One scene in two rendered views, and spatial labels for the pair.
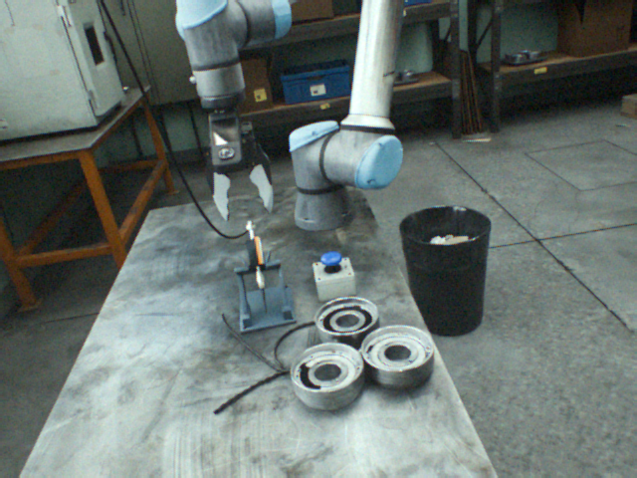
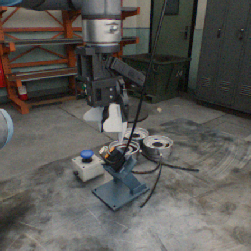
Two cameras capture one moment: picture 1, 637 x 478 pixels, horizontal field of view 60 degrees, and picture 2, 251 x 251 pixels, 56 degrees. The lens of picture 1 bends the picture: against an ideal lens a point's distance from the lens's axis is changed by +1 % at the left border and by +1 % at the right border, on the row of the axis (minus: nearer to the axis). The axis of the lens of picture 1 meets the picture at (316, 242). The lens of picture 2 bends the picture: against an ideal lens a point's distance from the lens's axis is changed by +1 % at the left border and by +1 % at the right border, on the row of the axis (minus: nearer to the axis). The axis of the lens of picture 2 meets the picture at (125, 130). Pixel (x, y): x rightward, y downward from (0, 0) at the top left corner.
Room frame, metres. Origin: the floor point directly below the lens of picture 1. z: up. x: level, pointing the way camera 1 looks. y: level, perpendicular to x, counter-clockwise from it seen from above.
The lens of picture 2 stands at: (1.16, 0.54, 1.23)
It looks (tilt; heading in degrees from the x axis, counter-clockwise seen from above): 25 degrees down; 233
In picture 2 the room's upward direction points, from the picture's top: straight up
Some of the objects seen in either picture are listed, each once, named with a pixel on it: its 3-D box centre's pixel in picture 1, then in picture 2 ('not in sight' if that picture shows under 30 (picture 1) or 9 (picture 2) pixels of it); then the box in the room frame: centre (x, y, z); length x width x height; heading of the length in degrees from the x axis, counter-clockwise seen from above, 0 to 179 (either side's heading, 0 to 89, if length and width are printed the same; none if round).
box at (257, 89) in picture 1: (245, 83); not in sight; (4.31, 0.35, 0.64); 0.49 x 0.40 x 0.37; 96
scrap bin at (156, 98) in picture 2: not in sight; (153, 77); (-1.78, -2.51, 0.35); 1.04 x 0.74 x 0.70; 91
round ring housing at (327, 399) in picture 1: (327, 376); (157, 146); (0.62, 0.01, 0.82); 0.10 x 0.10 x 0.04
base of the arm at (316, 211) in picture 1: (322, 198); not in sight; (1.22, -0.03, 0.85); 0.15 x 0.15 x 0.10
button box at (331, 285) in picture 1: (333, 277); (86, 166); (0.89, -0.02, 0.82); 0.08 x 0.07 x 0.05; 1
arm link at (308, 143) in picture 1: (318, 152); not in sight; (1.22, -0.04, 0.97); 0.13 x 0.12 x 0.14; 44
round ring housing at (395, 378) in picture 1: (397, 357); (134, 137); (0.63, -0.09, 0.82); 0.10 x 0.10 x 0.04
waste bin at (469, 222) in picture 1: (445, 272); not in sight; (1.83, -0.49, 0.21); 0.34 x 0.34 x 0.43
